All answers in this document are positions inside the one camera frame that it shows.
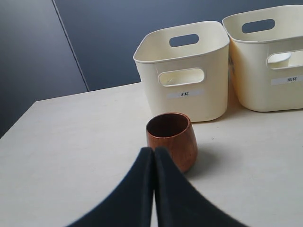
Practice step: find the brown wooden cup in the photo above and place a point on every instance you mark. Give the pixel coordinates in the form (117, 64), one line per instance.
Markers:
(174, 131)

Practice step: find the cream bin middle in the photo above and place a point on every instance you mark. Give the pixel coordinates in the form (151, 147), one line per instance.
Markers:
(254, 37)

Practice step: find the cream bin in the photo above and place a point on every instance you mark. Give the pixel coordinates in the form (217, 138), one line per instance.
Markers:
(185, 69)
(254, 37)

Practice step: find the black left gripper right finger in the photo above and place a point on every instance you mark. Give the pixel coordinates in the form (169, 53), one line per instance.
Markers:
(179, 204)

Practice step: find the cream bin left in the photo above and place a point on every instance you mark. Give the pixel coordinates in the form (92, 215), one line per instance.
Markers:
(185, 69)

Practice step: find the white paper cup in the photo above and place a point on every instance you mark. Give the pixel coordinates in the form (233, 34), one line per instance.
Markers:
(279, 60)

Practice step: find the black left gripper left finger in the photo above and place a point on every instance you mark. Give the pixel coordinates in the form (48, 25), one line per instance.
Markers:
(130, 203)

